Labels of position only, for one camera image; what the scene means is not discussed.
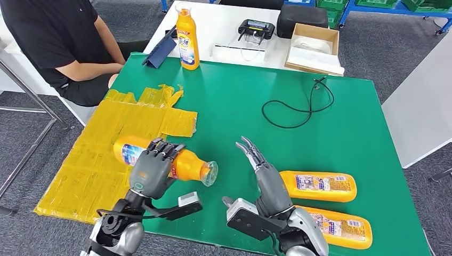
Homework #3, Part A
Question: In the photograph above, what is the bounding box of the white foam insert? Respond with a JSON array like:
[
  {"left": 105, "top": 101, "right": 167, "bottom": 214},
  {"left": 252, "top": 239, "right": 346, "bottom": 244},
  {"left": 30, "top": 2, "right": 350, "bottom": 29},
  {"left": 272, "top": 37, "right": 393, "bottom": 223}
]
[{"left": 294, "top": 36, "right": 333, "bottom": 55}]

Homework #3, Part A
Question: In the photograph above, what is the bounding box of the black left camera bracket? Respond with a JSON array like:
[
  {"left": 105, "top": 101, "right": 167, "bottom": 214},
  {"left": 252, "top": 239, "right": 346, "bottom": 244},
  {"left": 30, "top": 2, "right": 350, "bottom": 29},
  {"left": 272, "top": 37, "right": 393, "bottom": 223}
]
[{"left": 143, "top": 199, "right": 204, "bottom": 221}]

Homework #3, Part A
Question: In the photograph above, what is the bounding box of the black right camera bracket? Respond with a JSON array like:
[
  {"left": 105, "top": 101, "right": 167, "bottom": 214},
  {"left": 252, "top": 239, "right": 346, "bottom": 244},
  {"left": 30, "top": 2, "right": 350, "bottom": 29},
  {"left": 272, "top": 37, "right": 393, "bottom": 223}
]
[{"left": 227, "top": 208, "right": 288, "bottom": 242}]

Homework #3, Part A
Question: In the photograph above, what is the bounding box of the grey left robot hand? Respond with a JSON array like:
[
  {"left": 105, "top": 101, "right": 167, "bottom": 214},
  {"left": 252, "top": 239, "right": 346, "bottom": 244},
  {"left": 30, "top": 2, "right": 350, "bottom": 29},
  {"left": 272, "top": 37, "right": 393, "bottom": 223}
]
[{"left": 128, "top": 138, "right": 187, "bottom": 201}]

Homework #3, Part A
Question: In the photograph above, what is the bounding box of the brown cardboard box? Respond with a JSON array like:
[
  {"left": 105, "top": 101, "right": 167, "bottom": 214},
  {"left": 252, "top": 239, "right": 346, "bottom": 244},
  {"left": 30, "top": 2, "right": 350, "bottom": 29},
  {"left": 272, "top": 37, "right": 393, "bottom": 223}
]
[{"left": 284, "top": 23, "right": 340, "bottom": 76}]

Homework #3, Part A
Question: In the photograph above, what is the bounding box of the grey table leg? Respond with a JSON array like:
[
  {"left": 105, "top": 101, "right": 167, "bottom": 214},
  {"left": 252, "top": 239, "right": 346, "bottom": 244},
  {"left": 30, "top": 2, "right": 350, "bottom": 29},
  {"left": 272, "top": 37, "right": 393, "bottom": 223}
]
[{"left": 427, "top": 167, "right": 452, "bottom": 183}]

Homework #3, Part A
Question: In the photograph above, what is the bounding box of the white cable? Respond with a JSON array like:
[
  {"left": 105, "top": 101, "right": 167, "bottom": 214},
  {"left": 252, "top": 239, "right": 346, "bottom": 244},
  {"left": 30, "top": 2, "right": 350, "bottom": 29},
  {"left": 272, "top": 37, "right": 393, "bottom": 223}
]
[{"left": 241, "top": 30, "right": 265, "bottom": 62}]

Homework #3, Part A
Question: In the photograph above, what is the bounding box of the black camera bracket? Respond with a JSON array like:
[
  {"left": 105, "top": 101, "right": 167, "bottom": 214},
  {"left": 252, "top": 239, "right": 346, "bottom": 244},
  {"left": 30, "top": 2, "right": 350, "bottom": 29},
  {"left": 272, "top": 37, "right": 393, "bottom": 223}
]
[
  {"left": 227, "top": 208, "right": 288, "bottom": 242},
  {"left": 143, "top": 199, "right": 204, "bottom": 221}
]

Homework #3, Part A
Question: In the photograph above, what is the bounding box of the green table mat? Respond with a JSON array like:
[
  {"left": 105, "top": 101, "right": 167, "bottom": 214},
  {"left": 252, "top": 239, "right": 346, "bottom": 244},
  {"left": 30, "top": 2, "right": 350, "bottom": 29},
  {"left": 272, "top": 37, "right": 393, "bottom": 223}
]
[{"left": 112, "top": 53, "right": 432, "bottom": 256}]

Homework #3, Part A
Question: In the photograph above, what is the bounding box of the white table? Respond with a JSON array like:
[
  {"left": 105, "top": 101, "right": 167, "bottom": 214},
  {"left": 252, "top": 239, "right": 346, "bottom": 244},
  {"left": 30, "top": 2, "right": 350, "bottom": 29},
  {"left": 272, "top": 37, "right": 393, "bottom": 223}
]
[
  {"left": 380, "top": 30, "right": 452, "bottom": 169},
  {"left": 143, "top": 1, "right": 342, "bottom": 76},
  {"left": 0, "top": 15, "right": 61, "bottom": 97}
]

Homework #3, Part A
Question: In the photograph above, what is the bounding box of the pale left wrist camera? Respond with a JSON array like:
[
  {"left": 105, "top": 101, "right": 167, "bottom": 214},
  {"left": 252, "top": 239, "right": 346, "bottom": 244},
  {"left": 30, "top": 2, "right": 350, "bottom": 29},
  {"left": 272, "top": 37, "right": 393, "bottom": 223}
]
[{"left": 177, "top": 191, "right": 201, "bottom": 207}]

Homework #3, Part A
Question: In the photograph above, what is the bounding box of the green plastic crate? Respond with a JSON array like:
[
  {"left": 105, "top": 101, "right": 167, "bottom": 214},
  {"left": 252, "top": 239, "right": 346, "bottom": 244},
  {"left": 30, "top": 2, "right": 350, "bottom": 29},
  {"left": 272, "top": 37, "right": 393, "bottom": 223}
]
[
  {"left": 325, "top": 10, "right": 343, "bottom": 30},
  {"left": 354, "top": 0, "right": 398, "bottom": 11},
  {"left": 399, "top": 0, "right": 452, "bottom": 14},
  {"left": 315, "top": 0, "right": 349, "bottom": 11}
]

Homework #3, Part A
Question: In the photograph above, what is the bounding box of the black remote controller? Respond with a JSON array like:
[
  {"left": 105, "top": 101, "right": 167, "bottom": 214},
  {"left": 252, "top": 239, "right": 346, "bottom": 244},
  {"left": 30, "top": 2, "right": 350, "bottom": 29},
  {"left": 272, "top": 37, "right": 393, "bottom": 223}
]
[{"left": 237, "top": 19, "right": 276, "bottom": 41}]

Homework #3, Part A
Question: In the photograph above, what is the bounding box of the yellow taped plastic sheet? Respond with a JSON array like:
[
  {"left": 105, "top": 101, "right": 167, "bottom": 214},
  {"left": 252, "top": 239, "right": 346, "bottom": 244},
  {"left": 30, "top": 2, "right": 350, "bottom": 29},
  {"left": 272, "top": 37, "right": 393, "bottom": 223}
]
[{"left": 33, "top": 84, "right": 198, "bottom": 225}]

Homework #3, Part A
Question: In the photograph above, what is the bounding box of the grey metal table frame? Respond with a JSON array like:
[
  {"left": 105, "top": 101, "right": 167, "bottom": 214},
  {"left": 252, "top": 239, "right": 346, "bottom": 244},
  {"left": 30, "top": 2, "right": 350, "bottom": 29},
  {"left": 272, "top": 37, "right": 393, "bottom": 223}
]
[{"left": 0, "top": 56, "right": 71, "bottom": 216}]

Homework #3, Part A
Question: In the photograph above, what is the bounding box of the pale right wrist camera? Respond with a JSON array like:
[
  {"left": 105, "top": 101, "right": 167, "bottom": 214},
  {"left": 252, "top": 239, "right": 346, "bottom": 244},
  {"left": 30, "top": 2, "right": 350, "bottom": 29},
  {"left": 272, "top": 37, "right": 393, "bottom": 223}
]
[{"left": 223, "top": 196, "right": 259, "bottom": 222}]

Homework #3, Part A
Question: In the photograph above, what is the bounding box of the white stool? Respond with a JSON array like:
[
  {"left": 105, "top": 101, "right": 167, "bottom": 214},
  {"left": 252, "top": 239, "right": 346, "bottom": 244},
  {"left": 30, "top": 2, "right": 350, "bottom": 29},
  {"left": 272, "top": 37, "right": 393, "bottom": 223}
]
[{"left": 58, "top": 95, "right": 100, "bottom": 128}]

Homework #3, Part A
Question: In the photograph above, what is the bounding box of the black cable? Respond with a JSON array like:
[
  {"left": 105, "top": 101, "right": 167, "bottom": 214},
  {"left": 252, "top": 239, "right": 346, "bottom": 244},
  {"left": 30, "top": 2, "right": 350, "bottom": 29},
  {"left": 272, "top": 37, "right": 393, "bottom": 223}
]
[{"left": 261, "top": 76, "right": 335, "bottom": 129}]

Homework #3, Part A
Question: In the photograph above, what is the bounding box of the black carry case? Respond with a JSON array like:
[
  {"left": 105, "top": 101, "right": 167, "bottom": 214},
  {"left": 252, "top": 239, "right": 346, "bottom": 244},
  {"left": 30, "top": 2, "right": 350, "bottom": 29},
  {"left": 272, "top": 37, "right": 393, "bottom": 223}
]
[{"left": 276, "top": 5, "right": 329, "bottom": 39}]

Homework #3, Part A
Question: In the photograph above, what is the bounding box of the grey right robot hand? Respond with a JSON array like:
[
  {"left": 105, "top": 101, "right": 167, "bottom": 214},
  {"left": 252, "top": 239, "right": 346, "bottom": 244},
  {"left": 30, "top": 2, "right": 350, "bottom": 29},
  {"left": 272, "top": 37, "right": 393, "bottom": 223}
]
[{"left": 235, "top": 135, "right": 294, "bottom": 218}]

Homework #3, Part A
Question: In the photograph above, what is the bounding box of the white flat board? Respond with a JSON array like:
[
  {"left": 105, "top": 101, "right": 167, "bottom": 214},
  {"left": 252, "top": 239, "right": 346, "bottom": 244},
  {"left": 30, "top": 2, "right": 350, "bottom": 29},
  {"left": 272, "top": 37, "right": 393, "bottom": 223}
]
[{"left": 286, "top": 46, "right": 345, "bottom": 77}]

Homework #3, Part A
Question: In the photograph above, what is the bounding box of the blue metal rack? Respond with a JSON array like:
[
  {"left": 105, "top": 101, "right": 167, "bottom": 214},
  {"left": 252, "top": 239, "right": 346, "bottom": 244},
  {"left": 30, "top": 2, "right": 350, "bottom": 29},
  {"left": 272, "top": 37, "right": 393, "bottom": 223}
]
[{"left": 160, "top": 0, "right": 452, "bottom": 37}]

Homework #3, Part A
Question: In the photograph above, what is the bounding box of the person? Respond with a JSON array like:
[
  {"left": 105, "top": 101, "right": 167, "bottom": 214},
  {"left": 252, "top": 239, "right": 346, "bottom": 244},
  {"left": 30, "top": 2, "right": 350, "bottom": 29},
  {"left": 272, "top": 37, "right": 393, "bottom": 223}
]
[{"left": 0, "top": 0, "right": 151, "bottom": 107}]

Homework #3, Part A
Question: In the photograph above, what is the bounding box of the orange detergent bottle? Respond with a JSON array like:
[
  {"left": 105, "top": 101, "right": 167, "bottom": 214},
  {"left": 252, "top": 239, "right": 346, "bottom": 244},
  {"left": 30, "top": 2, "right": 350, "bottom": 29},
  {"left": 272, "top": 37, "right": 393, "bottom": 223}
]
[
  {"left": 279, "top": 170, "right": 358, "bottom": 204},
  {"left": 175, "top": 2, "right": 200, "bottom": 71},
  {"left": 112, "top": 135, "right": 219, "bottom": 187},
  {"left": 298, "top": 206, "right": 373, "bottom": 251}
]

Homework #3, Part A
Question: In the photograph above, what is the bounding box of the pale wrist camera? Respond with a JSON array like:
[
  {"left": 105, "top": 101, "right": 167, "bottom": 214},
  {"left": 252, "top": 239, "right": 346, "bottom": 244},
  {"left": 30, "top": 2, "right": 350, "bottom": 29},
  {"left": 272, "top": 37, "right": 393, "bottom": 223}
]
[
  {"left": 223, "top": 196, "right": 259, "bottom": 222},
  {"left": 177, "top": 191, "right": 201, "bottom": 207}
]

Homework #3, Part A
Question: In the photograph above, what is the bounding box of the tablet in blue case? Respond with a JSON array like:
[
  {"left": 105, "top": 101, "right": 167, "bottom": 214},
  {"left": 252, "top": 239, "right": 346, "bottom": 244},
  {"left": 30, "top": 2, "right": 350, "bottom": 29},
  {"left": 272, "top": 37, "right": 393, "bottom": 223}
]
[{"left": 142, "top": 25, "right": 179, "bottom": 69}]

